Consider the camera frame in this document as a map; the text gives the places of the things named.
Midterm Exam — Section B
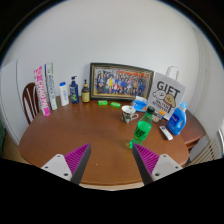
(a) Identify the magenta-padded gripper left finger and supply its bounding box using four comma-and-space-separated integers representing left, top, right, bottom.
40, 143, 92, 186

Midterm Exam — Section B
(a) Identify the blue detergent bottle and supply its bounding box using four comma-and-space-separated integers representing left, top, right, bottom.
166, 101, 188, 136

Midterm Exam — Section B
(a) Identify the colourful puzzle cube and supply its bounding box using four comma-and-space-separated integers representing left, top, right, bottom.
152, 109, 166, 123

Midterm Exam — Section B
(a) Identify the white shampoo bottle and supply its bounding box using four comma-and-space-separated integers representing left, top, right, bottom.
58, 81, 70, 107

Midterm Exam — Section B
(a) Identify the framed group photo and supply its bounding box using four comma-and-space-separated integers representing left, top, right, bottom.
89, 62, 155, 102

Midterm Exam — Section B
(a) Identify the blue tissue pack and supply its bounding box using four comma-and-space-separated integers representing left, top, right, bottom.
130, 95, 149, 113

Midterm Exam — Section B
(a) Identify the white remote control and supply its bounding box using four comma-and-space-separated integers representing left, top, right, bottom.
158, 125, 174, 141

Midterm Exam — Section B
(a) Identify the dark blue pump bottle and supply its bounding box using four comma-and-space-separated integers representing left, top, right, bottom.
69, 75, 80, 104

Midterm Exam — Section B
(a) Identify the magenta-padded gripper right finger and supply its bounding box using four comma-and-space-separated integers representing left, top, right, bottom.
131, 143, 184, 186

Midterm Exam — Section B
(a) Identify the brown wooden chair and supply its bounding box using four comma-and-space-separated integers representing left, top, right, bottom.
22, 82, 41, 125

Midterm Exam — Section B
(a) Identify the camouflage print mug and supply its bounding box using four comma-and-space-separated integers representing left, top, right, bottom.
120, 105, 139, 124

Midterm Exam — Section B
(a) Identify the white paper gift bag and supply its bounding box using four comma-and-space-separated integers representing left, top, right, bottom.
147, 65, 187, 120

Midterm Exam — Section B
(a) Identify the green and white tall box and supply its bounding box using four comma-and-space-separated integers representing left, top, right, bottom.
44, 62, 59, 111

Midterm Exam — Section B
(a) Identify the pink and white tall box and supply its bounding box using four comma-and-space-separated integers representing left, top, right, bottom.
33, 65, 52, 117

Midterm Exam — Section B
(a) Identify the green plastic drink bottle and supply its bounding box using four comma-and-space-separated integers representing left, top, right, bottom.
129, 105, 156, 150

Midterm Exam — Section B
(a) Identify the white radiator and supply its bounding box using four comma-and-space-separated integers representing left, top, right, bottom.
189, 138, 221, 166

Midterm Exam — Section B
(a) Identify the amber pump bottle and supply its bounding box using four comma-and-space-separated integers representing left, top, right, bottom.
81, 79, 91, 104

